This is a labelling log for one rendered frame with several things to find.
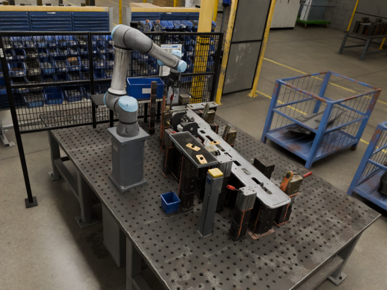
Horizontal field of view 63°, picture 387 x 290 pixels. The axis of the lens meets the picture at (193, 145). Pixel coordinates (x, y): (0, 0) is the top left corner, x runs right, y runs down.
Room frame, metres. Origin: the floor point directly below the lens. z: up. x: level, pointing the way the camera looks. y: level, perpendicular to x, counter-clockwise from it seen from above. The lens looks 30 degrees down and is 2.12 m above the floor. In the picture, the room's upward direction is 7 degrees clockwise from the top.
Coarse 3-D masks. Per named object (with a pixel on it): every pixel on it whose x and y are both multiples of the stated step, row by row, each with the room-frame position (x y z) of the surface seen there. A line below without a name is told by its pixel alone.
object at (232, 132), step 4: (232, 128) 2.17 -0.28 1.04; (228, 132) 2.09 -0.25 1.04; (232, 132) 2.11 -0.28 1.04; (236, 132) 2.13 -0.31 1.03; (228, 136) 2.09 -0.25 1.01; (232, 136) 2.11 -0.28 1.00; (224, 140) 2.11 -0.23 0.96; (228, 140) 2.10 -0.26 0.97; (232, 140) 2.12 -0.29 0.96; (232, 144) 2.12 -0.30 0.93
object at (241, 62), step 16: (240, 0) 5.21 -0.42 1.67; (256, 0) 5.46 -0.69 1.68; (272, 0) 5.72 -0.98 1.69; (240, 16) 5.26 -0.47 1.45; (256, 16) 5.51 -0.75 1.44; (240, 32) 5.31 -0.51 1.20; (256, 32) 5.58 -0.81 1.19; (224, 48) 5.14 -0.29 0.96; (240, 48) 5.37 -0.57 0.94; (256, 48) 5.65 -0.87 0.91; (224, 64) 5.11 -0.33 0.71; (240, 64) 5.44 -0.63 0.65; (256, 64) 5.70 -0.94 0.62; (224, 80) 5.18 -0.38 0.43; (240, 80) 5.49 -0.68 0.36; (256, 80) 5.73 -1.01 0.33; (256, 96) 5.75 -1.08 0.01
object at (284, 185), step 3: (288, 171) 1.58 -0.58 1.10; (291, 171) 1.57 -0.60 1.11; (288, 174) 1.56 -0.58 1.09; (291, 174) 1.55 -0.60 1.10; (285, 177) 1.57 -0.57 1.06; (288, 177) 1.55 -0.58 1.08; (291, 177) 1.56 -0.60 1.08; (285, 180) 1.56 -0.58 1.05; (288, 180) 1.55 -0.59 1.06; (282, 183) 1.57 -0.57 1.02; (285, 183) 1.55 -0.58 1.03; (288, 183) 1.55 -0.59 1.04; (282, 186) 1.55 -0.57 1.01; (285, 186) 1.54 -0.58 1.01; (282, 189) 1.55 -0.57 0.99; (285, 189) 1.54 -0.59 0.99
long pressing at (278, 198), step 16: (176, 112) 2.42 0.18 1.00; (192, 112) 2.46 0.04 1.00; (208, 128) 2.20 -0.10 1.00; (208, 144) 1.95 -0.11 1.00; (224, 144) 1.98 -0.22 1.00; (240, 160) 1.80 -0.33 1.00; (240, 176) 1.61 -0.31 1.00; (256, 176) 1.63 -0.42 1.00; (272, 192) 1.49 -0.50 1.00; (272, 208) 1.36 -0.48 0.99
